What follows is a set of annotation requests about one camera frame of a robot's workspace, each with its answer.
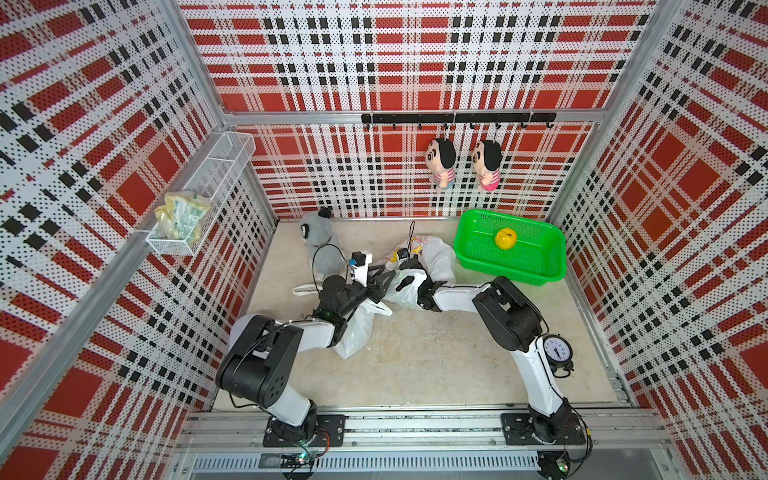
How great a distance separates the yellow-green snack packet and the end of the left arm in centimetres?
42

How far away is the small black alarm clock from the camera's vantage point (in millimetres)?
840

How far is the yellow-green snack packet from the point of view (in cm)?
64

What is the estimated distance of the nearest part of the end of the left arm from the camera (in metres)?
0.78
